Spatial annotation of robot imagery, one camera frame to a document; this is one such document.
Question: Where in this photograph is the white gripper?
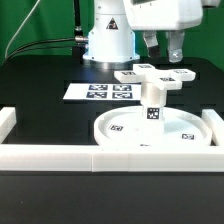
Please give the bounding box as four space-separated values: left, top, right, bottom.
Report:
123 0 203 63

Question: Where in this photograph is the white cross-shaped table base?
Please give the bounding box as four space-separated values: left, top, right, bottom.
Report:
114 64 196 90

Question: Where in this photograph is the white round table top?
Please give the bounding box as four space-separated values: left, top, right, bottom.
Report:
94 106 212 148

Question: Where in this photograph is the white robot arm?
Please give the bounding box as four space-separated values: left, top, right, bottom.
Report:
83 0 203 69

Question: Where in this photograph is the white sheet with markers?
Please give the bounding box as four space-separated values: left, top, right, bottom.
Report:
63 83 141 101

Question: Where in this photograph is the black vertical cable connector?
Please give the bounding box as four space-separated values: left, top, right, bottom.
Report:
73 0 83 37

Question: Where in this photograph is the black cable bundle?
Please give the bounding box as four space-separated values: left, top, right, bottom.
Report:
1 37 90 66

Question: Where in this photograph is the white U-shaped boundary frame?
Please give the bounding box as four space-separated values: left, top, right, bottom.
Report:
0 107 224 172

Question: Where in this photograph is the white cable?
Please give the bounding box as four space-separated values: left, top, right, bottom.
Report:
4 0 42 60

